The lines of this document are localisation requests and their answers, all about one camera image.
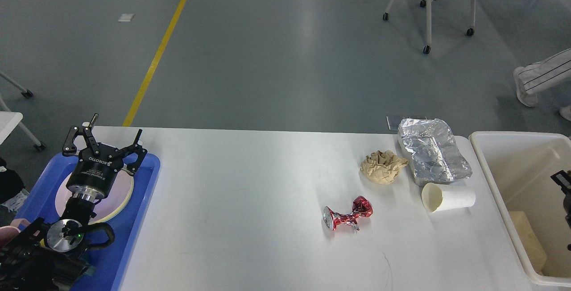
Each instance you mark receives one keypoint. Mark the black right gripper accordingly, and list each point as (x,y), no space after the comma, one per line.
(562,178)

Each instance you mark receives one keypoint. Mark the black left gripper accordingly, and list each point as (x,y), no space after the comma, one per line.
(93,175)

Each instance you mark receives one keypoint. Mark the pink plate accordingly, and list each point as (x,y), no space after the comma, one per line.
(63,194)

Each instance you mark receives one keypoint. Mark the brown paper bag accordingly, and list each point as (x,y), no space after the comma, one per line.
(530,242)

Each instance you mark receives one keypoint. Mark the pink ribbed mug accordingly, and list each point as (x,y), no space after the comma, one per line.
(12,230)

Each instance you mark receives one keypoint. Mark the white paper cup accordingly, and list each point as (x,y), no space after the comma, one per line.
(443,197)

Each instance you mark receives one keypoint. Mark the foil sheet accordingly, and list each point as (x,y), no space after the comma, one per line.
(432,151)

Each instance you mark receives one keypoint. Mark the brown paper back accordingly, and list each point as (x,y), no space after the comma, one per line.
(382,167)

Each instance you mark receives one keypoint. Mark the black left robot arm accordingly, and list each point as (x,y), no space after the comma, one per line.
(52,256)

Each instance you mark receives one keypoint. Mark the white plastic bin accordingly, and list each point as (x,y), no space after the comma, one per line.
(518,166)

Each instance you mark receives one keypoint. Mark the yellow plate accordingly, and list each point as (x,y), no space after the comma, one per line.
(117,200)

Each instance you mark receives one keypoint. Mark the white side table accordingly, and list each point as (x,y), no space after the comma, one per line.
(10,119)

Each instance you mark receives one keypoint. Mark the person in white tracksuit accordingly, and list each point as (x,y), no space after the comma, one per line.
(540,76)

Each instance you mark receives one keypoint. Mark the blue plastic tray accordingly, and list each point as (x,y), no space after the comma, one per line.
(110,263)

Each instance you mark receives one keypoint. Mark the crushed red can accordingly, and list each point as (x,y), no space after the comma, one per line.
(361,208)

